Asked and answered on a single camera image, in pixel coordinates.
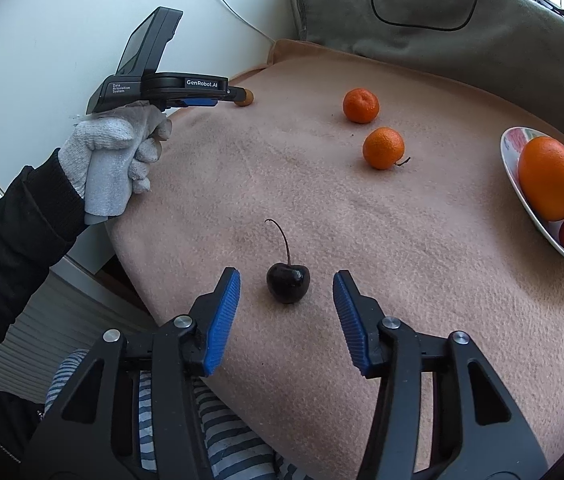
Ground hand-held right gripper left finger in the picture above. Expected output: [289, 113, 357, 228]
[21, 266, 241, 480]

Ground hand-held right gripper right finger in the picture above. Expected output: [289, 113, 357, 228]
[332, 270, 550, 480]

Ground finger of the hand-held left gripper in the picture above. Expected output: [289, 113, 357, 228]
[162, 87, 249, 109]

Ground dark cherry with stem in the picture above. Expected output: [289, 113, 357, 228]
[264, 218, 311, 305]

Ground white floral plate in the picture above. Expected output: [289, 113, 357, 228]
[500, 126, 564, 275]

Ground large orange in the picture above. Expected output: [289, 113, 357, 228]
[518, 136, 564, 222]

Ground person's left forearm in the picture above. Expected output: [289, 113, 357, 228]
[0, 147, 88, 366]

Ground person's left hand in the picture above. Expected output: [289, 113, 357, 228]
[58, 101, 173, 211]

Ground pink blanket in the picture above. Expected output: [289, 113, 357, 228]
[104, 39, 564, 480]

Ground striped pants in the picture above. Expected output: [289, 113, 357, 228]
[44, 349, 313, 480]

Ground white pipe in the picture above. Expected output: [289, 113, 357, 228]
[281, 0, 309, 43]

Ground white ribbed radiator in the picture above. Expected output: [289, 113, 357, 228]
[0, 265, 155, 406]

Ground mandarin without twig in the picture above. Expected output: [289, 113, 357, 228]
[343, 88, 380, 124]

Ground mandarin with twig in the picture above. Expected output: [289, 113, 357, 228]
[362, 127, 411, 171]

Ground grey-green cushion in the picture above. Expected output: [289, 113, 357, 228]
[293, 0, 564, 161]

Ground white cable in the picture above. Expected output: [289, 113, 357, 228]
[197, 0, 275, 46]

